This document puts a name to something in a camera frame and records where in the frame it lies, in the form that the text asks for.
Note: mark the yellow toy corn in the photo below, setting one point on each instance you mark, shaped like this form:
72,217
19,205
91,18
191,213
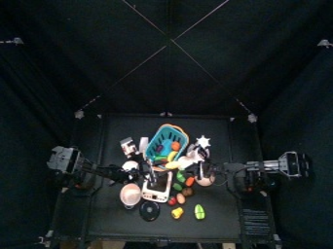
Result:
171,165

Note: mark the white toy scale black screen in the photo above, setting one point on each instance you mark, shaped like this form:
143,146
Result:
155,194

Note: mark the teal basket with orange rim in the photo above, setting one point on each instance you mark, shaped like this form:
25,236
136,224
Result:
151,147

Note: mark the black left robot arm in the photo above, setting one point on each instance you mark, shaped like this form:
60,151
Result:
99,170

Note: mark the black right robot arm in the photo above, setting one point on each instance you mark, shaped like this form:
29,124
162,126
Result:
259,166

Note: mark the pink toy bowl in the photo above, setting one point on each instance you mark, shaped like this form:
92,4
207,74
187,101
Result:
207,181

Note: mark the orange toy carrot piece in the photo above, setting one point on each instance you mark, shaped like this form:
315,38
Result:
190,181

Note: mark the small white round plate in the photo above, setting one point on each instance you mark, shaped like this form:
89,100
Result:
128,166

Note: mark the green toy food piece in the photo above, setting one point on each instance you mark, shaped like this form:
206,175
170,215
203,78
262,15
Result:
179,176
176,186

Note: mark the pale pink toy dish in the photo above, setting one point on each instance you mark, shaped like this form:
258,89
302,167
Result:
199,153

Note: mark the green toy vegetable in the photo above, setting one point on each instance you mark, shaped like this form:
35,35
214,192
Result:
160,158

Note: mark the brown toy food piece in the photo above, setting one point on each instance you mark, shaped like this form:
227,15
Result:
187,192

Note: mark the yellow toy banana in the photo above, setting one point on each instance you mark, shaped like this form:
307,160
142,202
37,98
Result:
172,156

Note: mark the orange toy fruit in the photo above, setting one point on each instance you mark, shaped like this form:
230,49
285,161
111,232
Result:
175,146

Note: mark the white brown toy box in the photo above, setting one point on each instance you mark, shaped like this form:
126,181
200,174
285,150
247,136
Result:
128,146

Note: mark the white star-shaped toy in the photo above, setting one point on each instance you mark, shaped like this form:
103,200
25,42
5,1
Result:
202,141

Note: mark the purple toy eggplant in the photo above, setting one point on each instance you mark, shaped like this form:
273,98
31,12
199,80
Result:
159,148

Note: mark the beige toy egg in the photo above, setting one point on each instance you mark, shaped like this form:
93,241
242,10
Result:
180,198

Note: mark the red toy tomato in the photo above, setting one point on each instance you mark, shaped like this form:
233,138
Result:
171,201

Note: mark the black round lid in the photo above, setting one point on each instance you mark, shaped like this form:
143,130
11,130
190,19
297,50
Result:
150,210

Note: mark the bright green toy half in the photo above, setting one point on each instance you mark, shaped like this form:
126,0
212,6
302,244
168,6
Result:
199,211

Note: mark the yellow toy pepper piece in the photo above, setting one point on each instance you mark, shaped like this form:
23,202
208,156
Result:
176,212

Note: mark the wooden table support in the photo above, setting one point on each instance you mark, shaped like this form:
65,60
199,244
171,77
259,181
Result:
229,245
105,245

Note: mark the small metal frame clip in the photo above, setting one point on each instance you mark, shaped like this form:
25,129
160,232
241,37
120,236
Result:
166,113
99,116
231,119

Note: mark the metal frame corner bracket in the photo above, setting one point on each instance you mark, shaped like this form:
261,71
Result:
16,41
323,43
251,117
44,240
79,113
277,241

